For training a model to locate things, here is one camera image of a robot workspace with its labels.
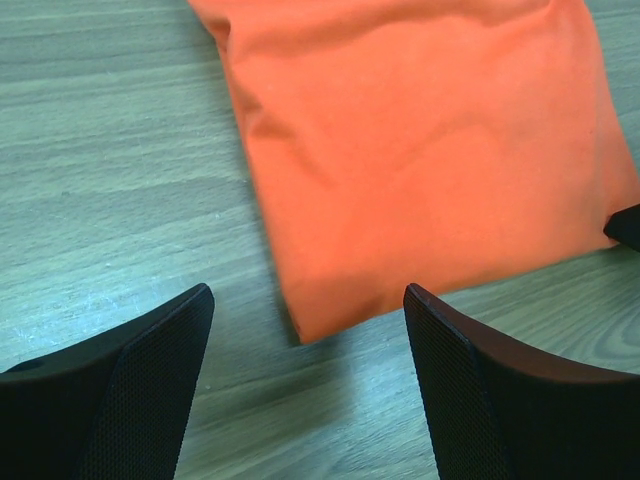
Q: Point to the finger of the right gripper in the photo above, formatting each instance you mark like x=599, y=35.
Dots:
x=624, y=227

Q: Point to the orange t shirt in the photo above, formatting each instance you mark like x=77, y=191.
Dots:
x=443, y=143

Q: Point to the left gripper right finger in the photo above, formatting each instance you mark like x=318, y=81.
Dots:
x=497, y=408

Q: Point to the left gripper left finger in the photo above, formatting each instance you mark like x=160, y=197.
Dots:
x=114, y=406

